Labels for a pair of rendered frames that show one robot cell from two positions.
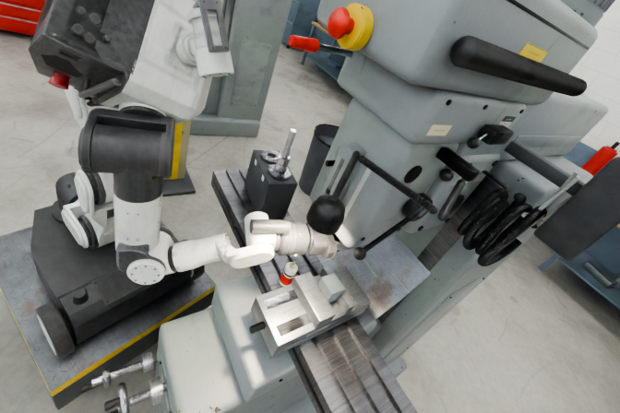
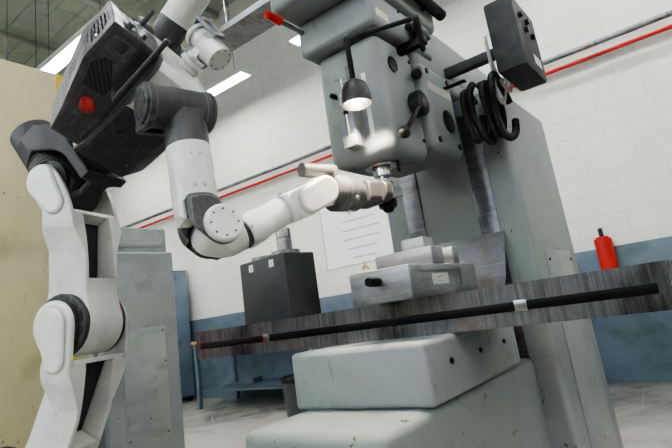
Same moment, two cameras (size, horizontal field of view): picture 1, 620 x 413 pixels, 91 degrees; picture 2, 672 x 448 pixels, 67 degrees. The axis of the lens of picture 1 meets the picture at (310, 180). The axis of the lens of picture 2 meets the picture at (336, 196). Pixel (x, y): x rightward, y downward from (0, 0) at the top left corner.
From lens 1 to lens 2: 1.07 m
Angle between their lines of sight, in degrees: 48
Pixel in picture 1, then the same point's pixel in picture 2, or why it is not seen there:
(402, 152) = (373, 43)
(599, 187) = (492, 21)
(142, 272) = (221, 218)
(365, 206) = (379, 96)
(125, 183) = (184, 120)
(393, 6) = not seen: outside the picture
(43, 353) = not seen: outside the picture
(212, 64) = (218, 45)
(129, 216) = (192, 155)
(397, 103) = (349, 15)
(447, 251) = (493, 194)
